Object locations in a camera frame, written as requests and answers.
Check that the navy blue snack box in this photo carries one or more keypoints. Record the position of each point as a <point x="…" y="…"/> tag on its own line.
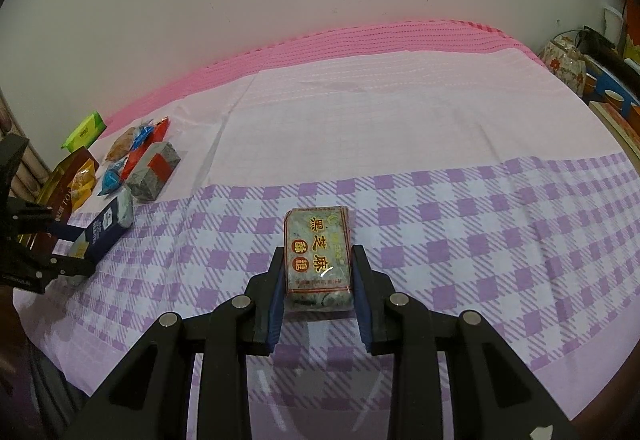
<point x="107" y="230"/>

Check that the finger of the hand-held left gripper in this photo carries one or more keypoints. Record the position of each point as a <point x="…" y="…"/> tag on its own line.
<point x="37" y="217"/>
<point x="65" y="266"/>

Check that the black box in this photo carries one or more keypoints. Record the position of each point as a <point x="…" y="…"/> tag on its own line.
<point x="600" y="47"/>

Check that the orange red snack wrapper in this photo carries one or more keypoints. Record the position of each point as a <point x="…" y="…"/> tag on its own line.
<point x="160" y="127"/>

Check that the maroon and gold box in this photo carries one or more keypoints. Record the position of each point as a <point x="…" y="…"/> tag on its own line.
<point x="59" y="192"/>

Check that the floral ceramic jar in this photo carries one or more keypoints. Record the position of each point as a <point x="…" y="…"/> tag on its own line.
<point x="565" y="62"/>

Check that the blue tray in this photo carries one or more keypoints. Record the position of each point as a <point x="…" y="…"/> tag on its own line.
<point x="610" y="82"/>

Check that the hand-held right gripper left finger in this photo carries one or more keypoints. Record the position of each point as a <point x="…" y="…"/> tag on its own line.
<point x="274" y="315"/>

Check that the white cup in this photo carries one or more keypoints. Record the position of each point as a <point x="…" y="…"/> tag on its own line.
<point x="612" y="24"/>

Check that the brown pastry in clear wrap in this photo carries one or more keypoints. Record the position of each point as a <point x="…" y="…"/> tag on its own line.
<point x="121" y="145"/>

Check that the grey sesame candy block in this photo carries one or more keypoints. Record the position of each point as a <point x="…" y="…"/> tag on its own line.
<point x="317" y="255"/>
<point x="150" y="174"/>

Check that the flat red snack packet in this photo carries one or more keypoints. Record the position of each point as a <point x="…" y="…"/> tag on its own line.
<point x="133" y="163"/>

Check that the green snack packet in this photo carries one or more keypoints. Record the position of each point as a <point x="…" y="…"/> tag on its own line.
<point x="85" y="132"/>

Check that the beige ribbed curtain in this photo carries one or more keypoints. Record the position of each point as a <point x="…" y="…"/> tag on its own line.
<point x="20" y="119"/>

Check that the blue ended snack wrapper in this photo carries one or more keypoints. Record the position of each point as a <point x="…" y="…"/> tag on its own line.
<point x="111" y="180"/>

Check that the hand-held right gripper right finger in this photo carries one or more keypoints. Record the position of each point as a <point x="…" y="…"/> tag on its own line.
<point x="364" y="320"/>

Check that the blue twisted snack wrapper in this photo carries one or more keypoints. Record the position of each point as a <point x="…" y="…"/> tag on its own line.
<point x="142" y="135"/>

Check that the pink and purple checkered bedsheet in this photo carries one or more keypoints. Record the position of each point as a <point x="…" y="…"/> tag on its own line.
<point x="400" y="119"/>

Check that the yellow orange snack bag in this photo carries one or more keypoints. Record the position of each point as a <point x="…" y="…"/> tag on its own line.
<point x="83" y="185"/>

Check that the orange patterned cup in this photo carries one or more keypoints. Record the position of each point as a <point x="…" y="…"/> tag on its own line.
<point x="613" y="98"/>

